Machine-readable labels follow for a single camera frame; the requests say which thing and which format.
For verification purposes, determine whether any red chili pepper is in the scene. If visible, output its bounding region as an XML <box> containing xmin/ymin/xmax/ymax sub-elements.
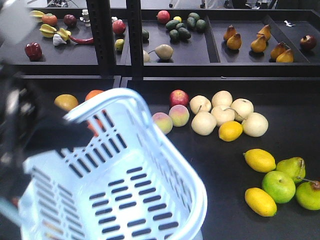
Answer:
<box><xmin>69</xmin><ymin>35</ymin><xmax>94</xmax><ymax>45</ymax></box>

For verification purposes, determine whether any rear right black tray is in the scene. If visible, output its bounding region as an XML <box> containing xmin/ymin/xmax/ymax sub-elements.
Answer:
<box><xmin>124</xmin><ymin>9</ymin><xmax>320</xmax><ymax>78</ymax></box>

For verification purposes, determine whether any peach left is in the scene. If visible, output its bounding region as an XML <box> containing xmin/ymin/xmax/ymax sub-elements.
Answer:
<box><xmin>152</xmin><ymin>112</ymin><xmax>173</xmax><ymax>135</ymax></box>

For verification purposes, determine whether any black rack post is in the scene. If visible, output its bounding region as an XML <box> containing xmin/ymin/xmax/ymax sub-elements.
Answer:
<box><xmin>86</xmin><ymin>0</ymin><xmax>116</xmax><ymax>77</ymax></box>
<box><xmin>126</xmin><ymin>0</ymin><xmax>144</xmax><ymax>77</ymax></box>

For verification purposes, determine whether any front right black tray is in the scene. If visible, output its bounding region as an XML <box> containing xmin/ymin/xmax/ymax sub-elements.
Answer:
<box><xmin>121</xmin><ymin>77</ymin><xmax>320</xmax><ymax>240</ymax></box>

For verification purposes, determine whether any large orange right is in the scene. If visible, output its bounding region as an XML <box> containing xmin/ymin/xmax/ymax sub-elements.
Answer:
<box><xmin>84</xmin><ymin>89</ymin><xmax>104</xmax><ymax>101</ymax></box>

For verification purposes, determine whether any red bell pepper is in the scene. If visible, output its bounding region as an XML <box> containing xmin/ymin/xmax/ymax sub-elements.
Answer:
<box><xmin>24</xmin><ymin>42</ymin><xmax>43</xmax><ymax>62</ymax></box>

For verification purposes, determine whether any black rack post right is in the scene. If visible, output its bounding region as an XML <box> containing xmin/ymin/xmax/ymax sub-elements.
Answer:
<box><xmin>126</xmin><ymin>0</ymin><xmax>144</xmax><ymax>77</ymax></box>

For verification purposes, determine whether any yellow apple right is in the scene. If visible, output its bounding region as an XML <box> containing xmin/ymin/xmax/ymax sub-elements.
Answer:
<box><xmin>54</xmin><ymin>94</ymin><xmax>79</xmax><ymax>112</ymax></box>

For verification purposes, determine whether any peach right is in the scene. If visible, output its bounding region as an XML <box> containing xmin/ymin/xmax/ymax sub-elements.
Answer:
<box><xmin>168</xmin><ymin>104</ymin><xmax>190</xmax><ymax>127</ymax></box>

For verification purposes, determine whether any lemon near white pears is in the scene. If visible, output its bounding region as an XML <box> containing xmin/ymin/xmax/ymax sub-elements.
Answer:
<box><xmin>218</xmin><ymin>121</ymin><xmax>243</xmax><ymax>142</ymax></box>

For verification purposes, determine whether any light blue plastic basket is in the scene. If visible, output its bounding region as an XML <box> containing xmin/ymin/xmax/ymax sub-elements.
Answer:
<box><xmin>18</xmin><ymin>88</ymin><xmax>207</xmax><ymax>240</ymax></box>

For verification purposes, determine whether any rear left black tray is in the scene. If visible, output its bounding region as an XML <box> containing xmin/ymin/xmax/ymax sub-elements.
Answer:
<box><xmin>0</xmin><ymin>8</ymin><xmax>126</xmax><ymax>76</ymax></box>

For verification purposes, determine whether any white pear one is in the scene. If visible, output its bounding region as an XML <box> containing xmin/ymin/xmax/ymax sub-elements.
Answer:
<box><xmin>189</xmin><ymin>95</ymin><xmax>212</xmax><ymax>115</ymax></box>

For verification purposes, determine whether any red apple near peaches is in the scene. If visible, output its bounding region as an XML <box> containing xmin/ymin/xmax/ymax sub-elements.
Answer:
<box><xmin>169</xmin><ymin>89</ymin><xmax>189</xmax><ymax>107</ymax></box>

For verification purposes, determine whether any dark purple fruit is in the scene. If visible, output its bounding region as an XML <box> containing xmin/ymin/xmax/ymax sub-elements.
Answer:
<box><xmin>63</xmin><ymin>14</ymin><xmax>77</xmax><ymax>28</ymax></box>

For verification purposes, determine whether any yellow starfruit right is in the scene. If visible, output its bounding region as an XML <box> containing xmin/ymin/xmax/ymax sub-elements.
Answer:
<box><xmin>56</xmin><ymin>27</ymin><xmax>72</xmax><ymax>41</ymax></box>

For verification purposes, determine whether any yellow starfruit rear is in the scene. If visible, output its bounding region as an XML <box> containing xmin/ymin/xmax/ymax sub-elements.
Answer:
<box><xmin>29</xmin><ymin>10</ymin><xmax>45</xmax><ymax>19</ymax></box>

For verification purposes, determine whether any white garlic bulb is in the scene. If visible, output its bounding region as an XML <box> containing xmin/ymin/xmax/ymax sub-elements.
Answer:
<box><xmin>52</xmin><ymin>33</ymin><xmax>67</xmax><ymax>47</ymax></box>

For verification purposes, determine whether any avocado five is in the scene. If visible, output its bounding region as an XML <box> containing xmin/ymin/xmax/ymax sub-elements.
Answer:
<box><xmin>195</xmin><ymin>19</ymin><xmax>207</xmax><ymax>33</ymax></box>

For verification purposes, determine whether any avocado three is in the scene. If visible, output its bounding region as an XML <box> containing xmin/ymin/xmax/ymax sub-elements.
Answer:
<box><xmin>177</xmin><ymin>27</ymin><xmax>191</xmax><ymax>40</ymax></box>

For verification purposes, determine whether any white pear five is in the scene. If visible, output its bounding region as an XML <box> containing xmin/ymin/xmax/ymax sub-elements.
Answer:
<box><xmin>191</xmin><ymin>111</ymin><xmax>217</xmax><ymax>136</ymax></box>

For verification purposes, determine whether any avocado two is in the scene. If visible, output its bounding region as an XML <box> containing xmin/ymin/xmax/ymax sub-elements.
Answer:
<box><xmin>169</xmin><ymin>29</ymin><xmax>180</xmax><ymax>43</ymax></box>

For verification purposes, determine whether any front left black tray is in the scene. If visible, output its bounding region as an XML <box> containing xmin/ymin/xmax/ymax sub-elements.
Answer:
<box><xmin>19</xmin><ymin>74</ymin><xmax>122</xmax><ymax>111</ymax></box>

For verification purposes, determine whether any yellow starfruit left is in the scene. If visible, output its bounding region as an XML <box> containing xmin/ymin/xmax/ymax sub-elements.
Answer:
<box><xmin>39</xmin><ymin>23</ymin><xmax>57</xmax><ymax>38</ymax></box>

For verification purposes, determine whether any peach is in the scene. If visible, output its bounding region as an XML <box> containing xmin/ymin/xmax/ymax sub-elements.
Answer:
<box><xmin>168</xmin><ymin>104</ymin><xmax>190</xmax><ymax>127</ymax></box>
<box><xmin>152</xmin><ymin>112</ymin><xmax>173</xmax><ymax>135</ymax></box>

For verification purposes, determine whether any pale pear with stem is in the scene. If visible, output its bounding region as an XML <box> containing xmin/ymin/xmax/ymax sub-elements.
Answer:
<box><xmin>151</xmin><ymin>44</ymin><xmax>174</xmax><ymax>61</ymax></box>

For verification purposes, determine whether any red apple rear tray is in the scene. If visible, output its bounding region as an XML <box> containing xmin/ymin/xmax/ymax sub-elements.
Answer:
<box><xmin>112</xmin><ymin>19</ymin><xmax>126</xmax><ymax>35</ymax></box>

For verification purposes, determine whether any small yellow lemon rear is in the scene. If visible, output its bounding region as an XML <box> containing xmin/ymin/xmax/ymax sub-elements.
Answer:
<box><xmin>173</xmin><ymin>16</ymin><xmax>182</xmax><ymax>23</ymax></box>

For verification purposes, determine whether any avocado four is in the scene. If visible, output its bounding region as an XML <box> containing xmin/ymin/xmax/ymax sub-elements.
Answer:
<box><xmin>186</xmin><ymin>16</ymin><xmax>196</xmax><ymax>30</ymax></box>

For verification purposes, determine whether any avocado one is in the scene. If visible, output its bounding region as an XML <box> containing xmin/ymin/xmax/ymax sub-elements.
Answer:
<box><xmin>165</xmin><ymin>19</ymin><xmax>180</xmax><ymax>31</ymax></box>

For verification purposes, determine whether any black rack post left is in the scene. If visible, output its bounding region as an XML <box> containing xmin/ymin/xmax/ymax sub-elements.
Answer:
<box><xmin>86</xmin><ymin>0</ymin><xmax>116</xmax><ymax>77</ymax></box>

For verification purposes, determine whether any red pomegranate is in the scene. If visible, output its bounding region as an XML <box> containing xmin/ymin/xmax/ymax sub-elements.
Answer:
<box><xmin>156</xmin><ymin>10</ymin><xmax>171</xmax><ymax>24</ymax></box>

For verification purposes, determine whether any white pear six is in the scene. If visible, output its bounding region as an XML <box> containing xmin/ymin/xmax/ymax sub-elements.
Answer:
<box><xmin>242</xmin><ymin>112</ymin><xmax>269</xmax><ymax>138</ymax></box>

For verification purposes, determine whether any black tray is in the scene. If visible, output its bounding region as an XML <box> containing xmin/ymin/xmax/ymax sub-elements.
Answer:
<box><xmin>19</xmin><ymin>74</ymin><xmax>122</xmax><ymax>111</ymax></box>
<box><xmin>121</xmin><ymin>77</ymin><xmax>320</xmax><ymax>240</ymax></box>
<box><xmin>124</xmin><ymin>9</ymin><xmax>320</xmax><ymax>78</ymax></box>
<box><xmin>0</xmin><ymin>8</ymin><xmax>126</xmax><ymax>76</ymax></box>

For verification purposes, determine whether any white pear three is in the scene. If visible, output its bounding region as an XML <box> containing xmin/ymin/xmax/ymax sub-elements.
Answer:
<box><xmin>230</xmin><ymin>98</ymin><xmax>254</xmax><ymax>122</ymax></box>

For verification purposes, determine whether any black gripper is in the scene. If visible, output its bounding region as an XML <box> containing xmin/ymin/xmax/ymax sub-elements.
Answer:
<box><xmin>0</xmin><ymin>61</ymin><xmax>94</xmax><ymax>193</ymax></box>

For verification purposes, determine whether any white pear four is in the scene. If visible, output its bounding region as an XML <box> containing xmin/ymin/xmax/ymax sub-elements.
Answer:
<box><xmin>211</xmin><ymin>105</ymin><xmax>235</xmax><ymax>127</ymax></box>

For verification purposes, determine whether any yellow starfruit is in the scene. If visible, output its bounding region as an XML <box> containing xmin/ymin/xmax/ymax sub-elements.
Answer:
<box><xmin>56</xmin><ymin>27</ymin><xmax>72</xmax><ymax>41</ymax></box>
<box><xmin>39</xmin><ymin>23</ymin><xmax>57</xmax><ymax>38</ymax></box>
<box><xmin>29</xmin><ymin>10</ymin><xmax>45</xmax><ymax>19</ymax></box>

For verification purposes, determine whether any small orange front right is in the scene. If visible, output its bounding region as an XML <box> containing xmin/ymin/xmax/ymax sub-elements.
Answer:
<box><xmin>86</xmin><ymin>118</ymin><xmax>107</xmax><ymax>137</ymax></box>

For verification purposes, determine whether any white pear two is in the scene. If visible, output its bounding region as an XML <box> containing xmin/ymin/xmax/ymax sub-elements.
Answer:
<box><xmin>211</xmin><ymin>90</ymin><xmax>233</xmax><ymax>107</ymax></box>

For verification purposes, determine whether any persimmon orange fruit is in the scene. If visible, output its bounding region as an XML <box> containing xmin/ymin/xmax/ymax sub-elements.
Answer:
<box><xmin>41</xmin><ymin>13</ymin><xmax>58</xmax><ymax>27</ymax></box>

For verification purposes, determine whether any small green yellow fruit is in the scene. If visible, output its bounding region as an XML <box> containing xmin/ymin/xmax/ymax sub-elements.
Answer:
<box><xmin>114</xmin><ymin>38</ymin><xmax>125</xmax><ymax>52</ymax></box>

